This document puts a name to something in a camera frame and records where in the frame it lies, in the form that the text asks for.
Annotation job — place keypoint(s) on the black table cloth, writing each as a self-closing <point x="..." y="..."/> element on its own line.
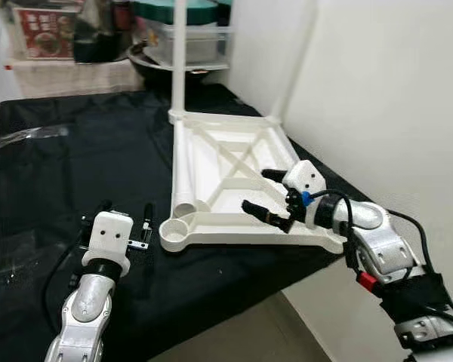
<point x="83" y="166"/>

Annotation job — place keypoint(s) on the white plastic table top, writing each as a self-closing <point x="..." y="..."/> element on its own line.
<point x="234" y="151"/>

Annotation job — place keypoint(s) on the clear tape strip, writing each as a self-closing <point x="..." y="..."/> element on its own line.
<point x="30" y="136"/>

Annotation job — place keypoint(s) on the beige patterned cloth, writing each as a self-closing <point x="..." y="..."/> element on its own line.
<point x="75" y="77"/>

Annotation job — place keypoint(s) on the black wok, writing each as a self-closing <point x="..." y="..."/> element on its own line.
<point x="147" y="68"/>

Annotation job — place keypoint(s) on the clear plastic container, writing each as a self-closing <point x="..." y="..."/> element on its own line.
<point x="208" y="45"/>

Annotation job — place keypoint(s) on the black plastic bag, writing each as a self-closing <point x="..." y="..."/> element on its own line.
<point x="102" y="38"/>

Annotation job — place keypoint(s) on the red printed food box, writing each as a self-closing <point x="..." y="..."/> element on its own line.
<point x="49" y="34"/>

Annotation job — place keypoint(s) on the green pot with lid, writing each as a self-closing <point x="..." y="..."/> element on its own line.
<point x="155" y="11"/>

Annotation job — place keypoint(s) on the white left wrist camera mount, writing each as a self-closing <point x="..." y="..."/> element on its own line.
<point x="109" y="234"/>

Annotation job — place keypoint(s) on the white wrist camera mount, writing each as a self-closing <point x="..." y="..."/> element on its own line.
<point x="306" y="177"/>
<point x="109" y="234"/>

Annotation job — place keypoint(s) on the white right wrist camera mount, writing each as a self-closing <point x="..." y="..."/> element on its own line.
<point x="306" y="177"/>

